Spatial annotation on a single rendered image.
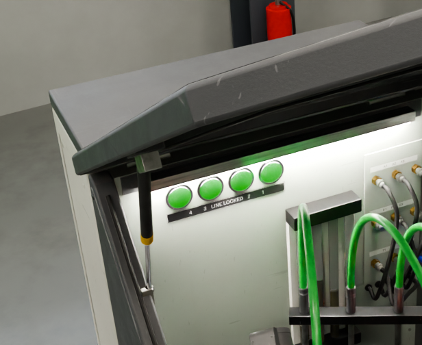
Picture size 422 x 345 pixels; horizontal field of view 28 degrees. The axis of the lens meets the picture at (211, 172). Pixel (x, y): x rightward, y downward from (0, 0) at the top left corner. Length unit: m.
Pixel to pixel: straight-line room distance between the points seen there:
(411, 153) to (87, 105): 0.64
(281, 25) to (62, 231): 1.90
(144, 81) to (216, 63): 0.16
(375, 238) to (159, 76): 0.55
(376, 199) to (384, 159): 0.09
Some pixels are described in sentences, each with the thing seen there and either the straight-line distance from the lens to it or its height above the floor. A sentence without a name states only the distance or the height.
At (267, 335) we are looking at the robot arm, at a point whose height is 1.41.
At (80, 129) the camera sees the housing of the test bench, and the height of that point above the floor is 1.50.
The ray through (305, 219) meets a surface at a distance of 1.37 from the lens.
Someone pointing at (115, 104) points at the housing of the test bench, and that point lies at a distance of 1.62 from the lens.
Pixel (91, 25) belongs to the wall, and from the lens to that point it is 5.31.
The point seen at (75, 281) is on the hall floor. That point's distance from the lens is 3.74.
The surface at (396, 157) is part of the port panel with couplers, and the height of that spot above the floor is 1.34.
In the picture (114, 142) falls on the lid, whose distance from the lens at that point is 1.07.
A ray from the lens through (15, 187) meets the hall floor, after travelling 4.52.
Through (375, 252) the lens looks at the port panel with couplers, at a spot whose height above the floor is 1.13.
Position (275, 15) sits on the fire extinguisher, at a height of 0.44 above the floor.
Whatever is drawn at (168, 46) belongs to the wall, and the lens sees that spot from 5.52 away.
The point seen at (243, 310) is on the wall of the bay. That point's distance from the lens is 1.73.
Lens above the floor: 2.17
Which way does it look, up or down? 30 degrees down
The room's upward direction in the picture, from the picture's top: 6 degrees counter-clockwise
